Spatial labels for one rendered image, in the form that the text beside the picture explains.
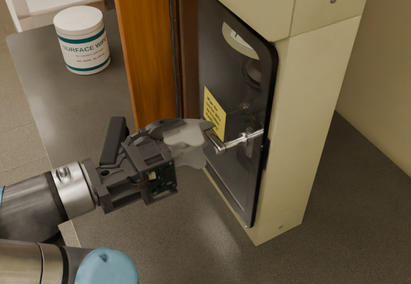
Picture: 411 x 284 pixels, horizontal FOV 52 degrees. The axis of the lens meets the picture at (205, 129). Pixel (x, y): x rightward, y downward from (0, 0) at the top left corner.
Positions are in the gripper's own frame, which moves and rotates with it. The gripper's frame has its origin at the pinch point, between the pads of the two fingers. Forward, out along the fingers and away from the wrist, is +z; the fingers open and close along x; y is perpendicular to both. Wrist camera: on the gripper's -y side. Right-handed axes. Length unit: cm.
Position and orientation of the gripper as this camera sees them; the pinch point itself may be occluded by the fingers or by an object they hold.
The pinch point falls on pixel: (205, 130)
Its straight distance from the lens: 68.9
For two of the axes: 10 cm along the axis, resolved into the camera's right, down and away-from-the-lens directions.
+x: -0.6, -7.8, -6.3
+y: 4.7, 5.3, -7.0
